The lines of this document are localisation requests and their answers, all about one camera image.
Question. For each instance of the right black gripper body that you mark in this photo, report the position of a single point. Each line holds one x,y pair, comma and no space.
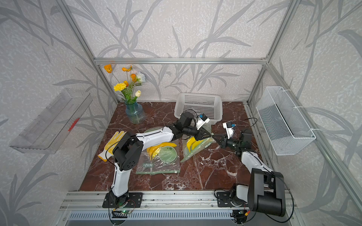
233,144

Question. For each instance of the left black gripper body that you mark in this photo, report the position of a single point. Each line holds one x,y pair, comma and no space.
191,131

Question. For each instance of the yellow banana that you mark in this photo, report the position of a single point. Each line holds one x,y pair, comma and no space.
189,143
195,145

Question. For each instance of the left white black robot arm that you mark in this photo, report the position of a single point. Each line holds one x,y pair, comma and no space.
128,149

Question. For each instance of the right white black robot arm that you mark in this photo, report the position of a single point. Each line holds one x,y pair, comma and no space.
266,190

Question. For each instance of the left zip-top bag with bananas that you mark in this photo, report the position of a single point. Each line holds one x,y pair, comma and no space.
151,138

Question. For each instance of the bananas in left bag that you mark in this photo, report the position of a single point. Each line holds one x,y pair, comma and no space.
166,152

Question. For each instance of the white plastic basket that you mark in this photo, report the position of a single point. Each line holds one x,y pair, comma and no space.
210,105

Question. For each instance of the blue glass vase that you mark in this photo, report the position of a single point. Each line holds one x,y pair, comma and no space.
135,113

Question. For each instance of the artificial flower bouquet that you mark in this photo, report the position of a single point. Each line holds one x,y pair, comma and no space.
126,88

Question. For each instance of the right circuit board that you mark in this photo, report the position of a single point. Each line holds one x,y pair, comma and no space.
240,216

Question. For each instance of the circuit board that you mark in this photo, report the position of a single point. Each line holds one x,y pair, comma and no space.
121,213
240,216

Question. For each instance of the yellow work glove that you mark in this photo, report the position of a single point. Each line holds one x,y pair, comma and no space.
110,146

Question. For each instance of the left circuit board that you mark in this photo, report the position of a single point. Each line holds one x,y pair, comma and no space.
121,213

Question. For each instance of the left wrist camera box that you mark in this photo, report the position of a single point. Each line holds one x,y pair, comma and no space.
201,120

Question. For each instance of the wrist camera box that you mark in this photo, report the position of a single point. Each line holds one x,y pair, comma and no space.
201,120
230,128

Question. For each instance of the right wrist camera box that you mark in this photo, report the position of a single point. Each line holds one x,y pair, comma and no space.
230,128

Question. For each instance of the white wire mesh basket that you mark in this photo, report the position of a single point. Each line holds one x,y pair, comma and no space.
283,122

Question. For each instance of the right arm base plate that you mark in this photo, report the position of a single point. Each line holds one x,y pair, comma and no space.
223,198

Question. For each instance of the aluminium frame crossbar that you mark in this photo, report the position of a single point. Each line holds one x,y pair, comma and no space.
209,61

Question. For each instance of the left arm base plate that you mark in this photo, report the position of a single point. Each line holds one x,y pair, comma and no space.
127,200

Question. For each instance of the aluminium front rail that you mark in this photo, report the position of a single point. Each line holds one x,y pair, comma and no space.
151,200

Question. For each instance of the clear acrylic wall shelf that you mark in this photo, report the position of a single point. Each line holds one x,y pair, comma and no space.
50,129

